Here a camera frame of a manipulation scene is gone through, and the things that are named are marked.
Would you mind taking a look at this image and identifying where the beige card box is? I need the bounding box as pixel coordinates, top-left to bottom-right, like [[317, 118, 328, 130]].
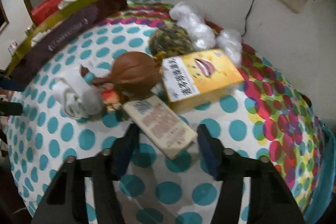
[[122, 94, 197, 160]]

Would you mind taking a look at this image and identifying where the yellow medicine box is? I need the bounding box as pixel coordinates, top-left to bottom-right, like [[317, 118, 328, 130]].
[[162, 49, 244, 113]]

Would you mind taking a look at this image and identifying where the gold tin box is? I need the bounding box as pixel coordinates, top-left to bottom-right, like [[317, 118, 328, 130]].
[[1, 0, 127, 91]]

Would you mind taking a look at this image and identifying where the polka dot bed sheet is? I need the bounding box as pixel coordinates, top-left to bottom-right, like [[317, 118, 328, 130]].
[[5, 0, 335, 223]]

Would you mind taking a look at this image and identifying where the woven rope ball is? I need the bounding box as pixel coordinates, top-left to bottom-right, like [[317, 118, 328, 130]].
[[148, 23, 194, 57]]

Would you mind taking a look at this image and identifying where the white cloth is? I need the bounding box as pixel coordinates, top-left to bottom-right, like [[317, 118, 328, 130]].
[[51, 67, 105, 120]]

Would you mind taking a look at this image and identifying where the red paper bag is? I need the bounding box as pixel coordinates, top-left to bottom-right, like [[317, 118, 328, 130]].
[[31, 0, 95, 27]]

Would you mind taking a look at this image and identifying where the clear plastic bag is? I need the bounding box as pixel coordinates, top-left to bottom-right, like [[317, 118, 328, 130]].
[[169, 2, 216, 51]]

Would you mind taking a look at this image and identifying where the brown haired doll figure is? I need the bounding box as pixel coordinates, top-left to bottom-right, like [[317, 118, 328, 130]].
[[80, 51, 166, 113]]

